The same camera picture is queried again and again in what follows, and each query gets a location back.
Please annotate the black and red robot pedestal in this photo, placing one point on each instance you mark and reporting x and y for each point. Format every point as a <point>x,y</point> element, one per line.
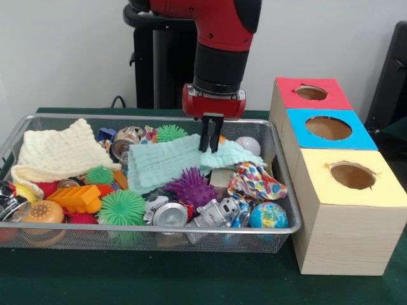
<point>165,70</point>

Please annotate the dark green table cloth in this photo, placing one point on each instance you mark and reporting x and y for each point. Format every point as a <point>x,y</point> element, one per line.
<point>159,279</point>
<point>397,127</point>

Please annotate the colourful heart print cloth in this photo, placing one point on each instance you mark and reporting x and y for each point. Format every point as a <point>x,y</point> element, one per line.
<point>257,184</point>

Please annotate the orange plastic block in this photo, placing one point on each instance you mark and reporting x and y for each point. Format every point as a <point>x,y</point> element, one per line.
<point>78,197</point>

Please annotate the green spiky ball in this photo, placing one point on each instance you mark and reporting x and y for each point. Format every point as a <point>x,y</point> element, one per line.
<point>122,208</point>

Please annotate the white baseball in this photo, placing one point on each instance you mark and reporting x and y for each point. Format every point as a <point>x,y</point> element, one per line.
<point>249,144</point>

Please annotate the wooden box with three holes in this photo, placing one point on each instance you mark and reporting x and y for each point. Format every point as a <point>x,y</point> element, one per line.
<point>349,241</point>

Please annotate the mint green waffle cloth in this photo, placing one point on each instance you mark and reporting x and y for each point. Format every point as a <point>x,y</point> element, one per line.
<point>165,162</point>

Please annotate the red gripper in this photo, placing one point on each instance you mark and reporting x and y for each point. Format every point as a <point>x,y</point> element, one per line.
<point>213,106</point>

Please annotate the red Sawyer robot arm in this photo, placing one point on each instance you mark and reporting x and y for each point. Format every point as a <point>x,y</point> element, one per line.
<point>222,47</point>

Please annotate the black upright panel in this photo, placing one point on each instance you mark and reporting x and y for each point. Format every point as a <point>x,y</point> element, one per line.
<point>391,79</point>

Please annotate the globe print ball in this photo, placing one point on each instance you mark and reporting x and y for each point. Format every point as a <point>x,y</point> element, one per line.
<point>268,216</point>

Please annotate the toy burger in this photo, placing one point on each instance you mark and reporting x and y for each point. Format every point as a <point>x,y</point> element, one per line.
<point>43,211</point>

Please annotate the silver toy robot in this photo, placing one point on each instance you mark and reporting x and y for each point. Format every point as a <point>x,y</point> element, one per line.
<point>213,214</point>

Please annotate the shallow metal mesh bin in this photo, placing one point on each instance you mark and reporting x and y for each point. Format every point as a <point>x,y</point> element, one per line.
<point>190,244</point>

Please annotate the cream waffle cloth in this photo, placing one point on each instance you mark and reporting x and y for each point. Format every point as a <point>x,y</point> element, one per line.
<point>60,152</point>

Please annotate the purple spiky ball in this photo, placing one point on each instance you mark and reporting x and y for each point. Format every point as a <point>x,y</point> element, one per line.
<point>194,190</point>

